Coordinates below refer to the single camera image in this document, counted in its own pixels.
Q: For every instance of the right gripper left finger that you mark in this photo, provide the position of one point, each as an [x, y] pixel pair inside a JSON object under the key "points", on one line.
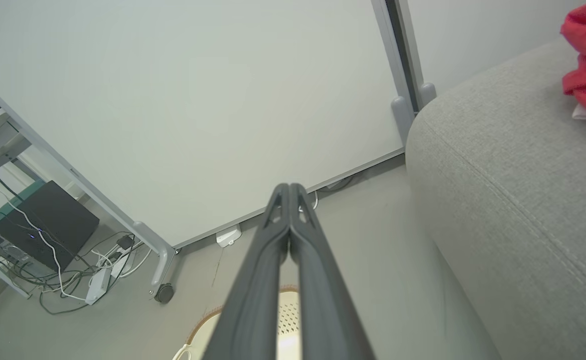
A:
{"points": [[257, 300]]}

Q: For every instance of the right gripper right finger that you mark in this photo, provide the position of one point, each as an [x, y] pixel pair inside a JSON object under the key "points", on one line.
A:
{"points": [[328, 310]]}

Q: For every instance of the beige plastic laundry basket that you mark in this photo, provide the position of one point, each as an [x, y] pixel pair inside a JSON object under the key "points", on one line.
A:
{"points": [[288, 315]]}

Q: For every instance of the white power strip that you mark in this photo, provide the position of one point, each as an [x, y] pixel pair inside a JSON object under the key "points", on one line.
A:
{"points": [[228, 236], [97, 286], [121, 262]]}

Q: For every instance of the black caster wheel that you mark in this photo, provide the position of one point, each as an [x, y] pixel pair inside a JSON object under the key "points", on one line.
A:
{"points": [[164, 293]]}

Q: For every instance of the grey partition foot with caster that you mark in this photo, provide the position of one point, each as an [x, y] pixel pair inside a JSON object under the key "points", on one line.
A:
{"points": [[161, 255]]}

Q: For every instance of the large white partition panel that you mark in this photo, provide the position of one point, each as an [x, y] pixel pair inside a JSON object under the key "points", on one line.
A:
{"points": [[197, 100]]}

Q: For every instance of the grey fabric sofa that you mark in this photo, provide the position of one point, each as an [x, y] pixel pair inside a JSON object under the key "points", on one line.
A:
{"points": [[513, 200]]}

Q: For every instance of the black computer box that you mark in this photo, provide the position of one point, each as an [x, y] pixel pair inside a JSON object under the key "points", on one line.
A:
{"points": [[47, 225]]}

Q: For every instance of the grey desk leg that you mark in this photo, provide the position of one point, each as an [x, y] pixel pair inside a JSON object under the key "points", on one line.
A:
{"points": [[2, 272]]}

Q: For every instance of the narrow white partition panel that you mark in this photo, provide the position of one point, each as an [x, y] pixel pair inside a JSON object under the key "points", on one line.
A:
{"points": [[473, 35]]}

